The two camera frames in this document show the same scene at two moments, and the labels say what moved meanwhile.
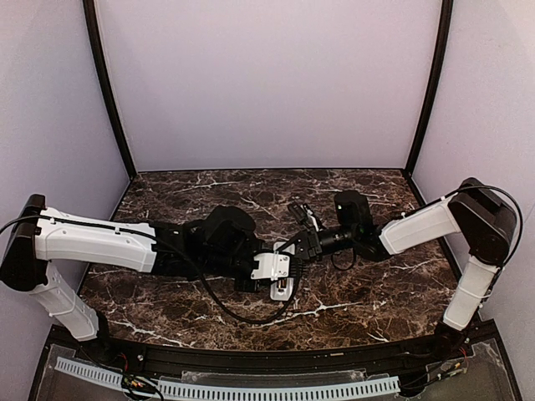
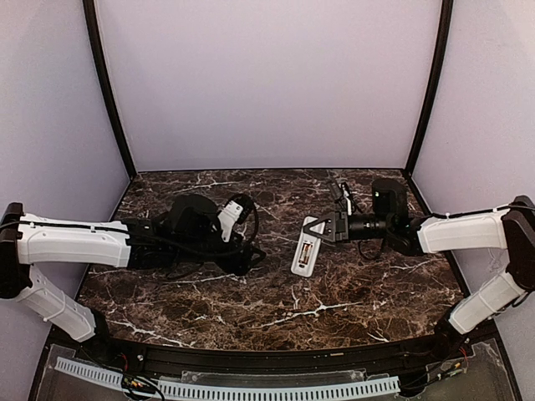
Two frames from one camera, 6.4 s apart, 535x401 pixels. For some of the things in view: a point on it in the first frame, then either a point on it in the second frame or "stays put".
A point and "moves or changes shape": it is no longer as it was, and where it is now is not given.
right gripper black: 313,245 -> 339,226
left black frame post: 105,83 stays put
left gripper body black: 243,271 -> 239,259
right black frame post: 444,37 stays put
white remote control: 282,293 moves or changes shape
